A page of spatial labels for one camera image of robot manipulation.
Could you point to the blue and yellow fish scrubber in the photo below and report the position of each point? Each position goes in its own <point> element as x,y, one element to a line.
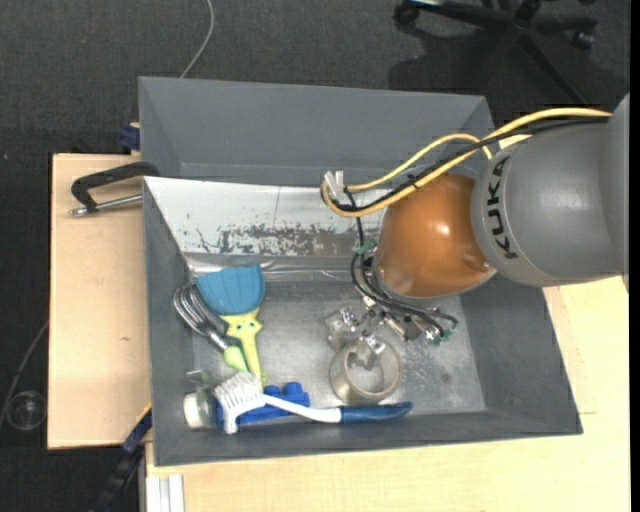
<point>232,292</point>

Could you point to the white and blue dish brush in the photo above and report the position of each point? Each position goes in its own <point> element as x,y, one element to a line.
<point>310,414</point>

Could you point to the clear tape roll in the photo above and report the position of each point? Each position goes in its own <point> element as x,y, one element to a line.
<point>385,387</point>

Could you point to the small clear jar white lid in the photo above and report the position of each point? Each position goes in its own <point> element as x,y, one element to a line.
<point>197,407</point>

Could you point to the grey metal bin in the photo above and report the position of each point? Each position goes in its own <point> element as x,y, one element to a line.
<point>300,130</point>

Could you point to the pale wood flat board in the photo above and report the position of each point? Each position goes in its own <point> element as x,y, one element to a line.
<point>95,310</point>

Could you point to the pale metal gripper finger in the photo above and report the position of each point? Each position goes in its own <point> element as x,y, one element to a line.
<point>342,327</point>
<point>370,352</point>

